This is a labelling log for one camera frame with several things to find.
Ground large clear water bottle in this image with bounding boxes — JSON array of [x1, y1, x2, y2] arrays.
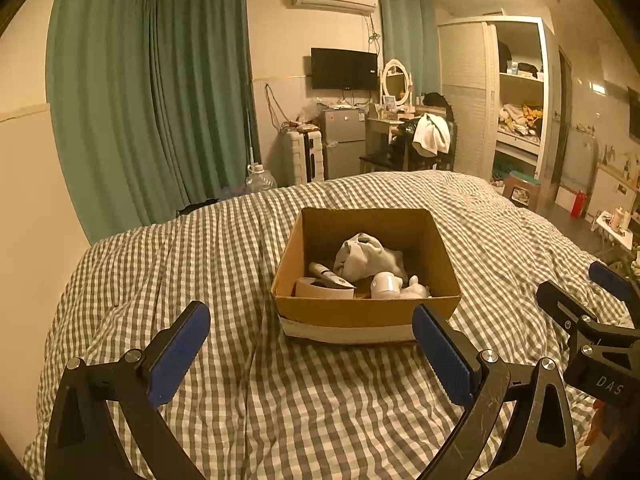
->
[[245, 162, 278, 193]]

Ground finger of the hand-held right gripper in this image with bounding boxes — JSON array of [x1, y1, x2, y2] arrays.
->
[[588, 261, 635, 307], [536, 280, 603, 335]]

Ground white suitcase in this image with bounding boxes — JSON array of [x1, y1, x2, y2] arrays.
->
[[282, 130, 325, 186]]

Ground wide green curtain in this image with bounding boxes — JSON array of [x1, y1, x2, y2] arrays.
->
[[147, 0, 261, 211], [46, 0, 156, 243]]

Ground white wardrobe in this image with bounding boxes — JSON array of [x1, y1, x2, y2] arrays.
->
[[438, 15, 551, 186]]

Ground small white tube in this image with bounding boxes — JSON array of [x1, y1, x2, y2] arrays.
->
[[307, 261, 357, 291]]

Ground small white side table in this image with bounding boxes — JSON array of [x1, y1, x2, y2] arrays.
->
[[592, 207, 638, 248]]

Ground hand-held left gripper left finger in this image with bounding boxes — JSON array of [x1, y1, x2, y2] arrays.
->
[[45, 301, 212, 480]]

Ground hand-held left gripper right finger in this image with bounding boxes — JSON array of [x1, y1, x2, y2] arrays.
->
[[411, 302, 578, 480]]

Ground dark low stool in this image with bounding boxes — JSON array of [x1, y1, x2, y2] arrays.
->
[[358, 152, 402, 176]]

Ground black bag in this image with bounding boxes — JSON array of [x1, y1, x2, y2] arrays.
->
[[422, 92, 453, 121]]

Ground small grey fridge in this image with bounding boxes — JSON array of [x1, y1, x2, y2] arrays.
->
[[320, 108, 368, 181]]

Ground green checked duvet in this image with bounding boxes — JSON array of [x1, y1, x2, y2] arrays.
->
[[22, 170, 633, 480]]

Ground white sock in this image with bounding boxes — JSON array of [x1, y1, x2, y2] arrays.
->
[[333, 233, 408, 283]]

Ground narrow green curtain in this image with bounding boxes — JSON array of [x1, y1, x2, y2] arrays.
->
[[377, 0, 441, 96]]

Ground white animal figurine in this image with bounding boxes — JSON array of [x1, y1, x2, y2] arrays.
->
[[400, 275, 432, 300]]

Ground white dressing table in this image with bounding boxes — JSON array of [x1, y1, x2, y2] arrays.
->
[[365, 109, 441, 157]]

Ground brown cardboard box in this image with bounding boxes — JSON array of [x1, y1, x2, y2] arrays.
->
[[271, 207, 462, 345]]

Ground black wall television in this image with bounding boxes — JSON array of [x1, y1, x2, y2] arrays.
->
[[310, 48, 379, 90]]

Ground pile of clothes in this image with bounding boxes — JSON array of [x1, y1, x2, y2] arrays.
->
[[498, 103, 544, 136]]

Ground white oval mirror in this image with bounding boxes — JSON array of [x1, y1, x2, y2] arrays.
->
[[381, 58, 415, 106]]

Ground white towel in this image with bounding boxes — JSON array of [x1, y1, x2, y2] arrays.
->
[[411, 113, 451, 157]]

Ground black chair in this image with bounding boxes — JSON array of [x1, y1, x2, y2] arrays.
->
[[405, 120, 458, 173]]

